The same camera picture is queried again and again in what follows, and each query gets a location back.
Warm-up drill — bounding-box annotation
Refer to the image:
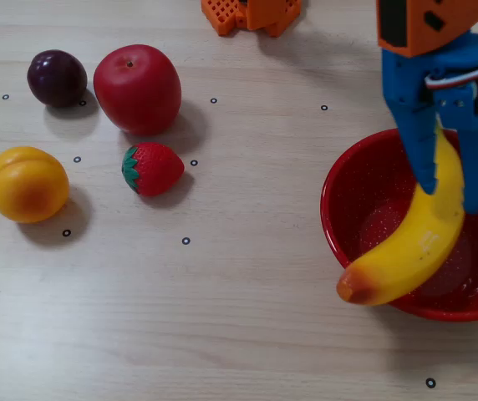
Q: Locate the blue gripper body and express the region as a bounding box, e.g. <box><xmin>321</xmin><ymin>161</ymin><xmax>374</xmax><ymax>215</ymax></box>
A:
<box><xmin>380</xmin><ymin>31</ymin><xmax>478</xmax><ymax>114</ymax></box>

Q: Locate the yellow toy banana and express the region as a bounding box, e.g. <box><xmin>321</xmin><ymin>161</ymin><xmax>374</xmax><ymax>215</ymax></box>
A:
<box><xmin>336</xmin><ymin>120</ymin><xmax>466</xmax><ymax>307</ymax></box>

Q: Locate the orange robot base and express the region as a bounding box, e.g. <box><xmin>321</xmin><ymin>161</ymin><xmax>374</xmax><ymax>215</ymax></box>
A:
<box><xmin>200</xmin><ymin>0</ymin><xmax>303</xmax><ymax>38</ymax></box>

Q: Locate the red speckled bowl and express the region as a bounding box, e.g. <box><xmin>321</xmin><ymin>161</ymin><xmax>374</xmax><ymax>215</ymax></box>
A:
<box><xmin>320</xmin><ymin>128</ymin><xmax>478</xmax><ymax>322</ymax></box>

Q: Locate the red toy strawberry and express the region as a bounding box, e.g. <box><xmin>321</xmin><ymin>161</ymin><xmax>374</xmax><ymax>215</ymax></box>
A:
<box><xmin>121</xmin><ymin>142</ymin><xmax>186</xmax><ymax>197</ymax></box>

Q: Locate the red toy apple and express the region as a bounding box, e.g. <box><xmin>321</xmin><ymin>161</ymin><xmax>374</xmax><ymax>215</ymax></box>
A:
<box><xmin>93</xmin><ymin>43</ymin><xmax>183</xmax><ymax>137</ymax></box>

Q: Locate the dark purple toy plum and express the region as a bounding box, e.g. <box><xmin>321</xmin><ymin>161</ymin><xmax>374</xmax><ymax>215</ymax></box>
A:
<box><xmin>27</xmin><ymin>49</ymin><xmax>89</xmax><ymax>109</ymax></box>

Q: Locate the orange toy peach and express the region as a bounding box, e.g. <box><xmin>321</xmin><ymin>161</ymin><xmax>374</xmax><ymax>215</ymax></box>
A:
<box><xmin>0</xmin><ymin>145</ymin><xmax>71</xmax><ymax>224</ymax></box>

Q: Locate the red white black servo cable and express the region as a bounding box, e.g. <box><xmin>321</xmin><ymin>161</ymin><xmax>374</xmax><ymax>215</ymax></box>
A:
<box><xmin>425</xmin><ymin>53</ymin><xmax>478</xmax><ymax>91</ymax></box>

